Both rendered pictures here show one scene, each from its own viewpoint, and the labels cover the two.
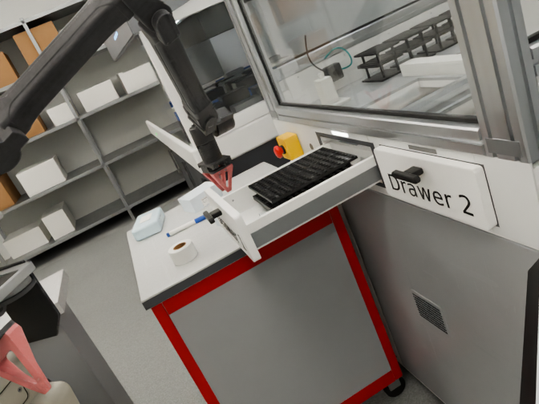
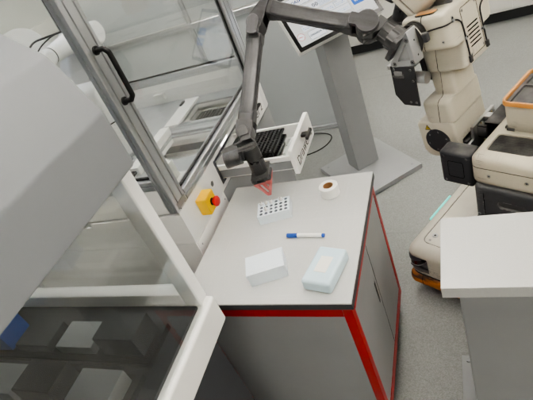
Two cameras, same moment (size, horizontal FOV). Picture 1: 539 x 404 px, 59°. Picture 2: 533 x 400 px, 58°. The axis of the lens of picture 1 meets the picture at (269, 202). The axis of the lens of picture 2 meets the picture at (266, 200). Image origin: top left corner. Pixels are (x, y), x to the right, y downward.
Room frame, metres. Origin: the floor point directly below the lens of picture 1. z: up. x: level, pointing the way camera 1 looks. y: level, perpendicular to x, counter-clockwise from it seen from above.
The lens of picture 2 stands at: (2.42, 1.06, 1.80)
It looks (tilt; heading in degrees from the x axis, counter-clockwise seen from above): 34 degrees down; 222
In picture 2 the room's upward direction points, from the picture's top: 24 degrees counter-clockwise
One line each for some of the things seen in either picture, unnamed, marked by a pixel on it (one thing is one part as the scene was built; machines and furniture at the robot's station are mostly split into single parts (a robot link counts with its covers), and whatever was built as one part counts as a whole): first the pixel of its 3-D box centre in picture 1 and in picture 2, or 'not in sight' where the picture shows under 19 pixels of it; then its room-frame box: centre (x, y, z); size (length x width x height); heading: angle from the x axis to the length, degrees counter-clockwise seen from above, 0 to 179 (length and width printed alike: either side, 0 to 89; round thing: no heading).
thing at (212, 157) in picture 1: (210, 154); (258, 166); (1.33, 0.10, 0.97); 0.10 x 0.07 x 0.07; 25
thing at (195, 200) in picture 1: (200, 196); (266, 267); (1.62, 0.21, 0.79); 0.13 x 0.09 x 0.05; 122
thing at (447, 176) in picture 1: (427, 182); (251, 114); (0.80, -0.28, 0.87); 0.29 x 0.02 x 0.11; 13
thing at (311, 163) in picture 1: (304, 183); (257, 149); (1.08, -0.09, 0.87); 0.22 x 0.18 x 0.06; 103
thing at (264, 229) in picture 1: (308, 183); (255, 151); (1.08, -0.10, 0.86); 0.40 x 0.26 x 0.06; 103
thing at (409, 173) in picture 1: (411, 173); not in sight; (0.79, -0.25, 0.91); 0.07 x 0.04 x 0.01; 13
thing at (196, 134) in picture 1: (203, 133); (250, 152); (1.33, 0.09, 1.03); 0.07 x 0.06 x 0.07; 120
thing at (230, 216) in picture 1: (229, 220); (301, 141); (1.04, 0.10, 0.87); 0.29 x 0.02 x 0.11; 13
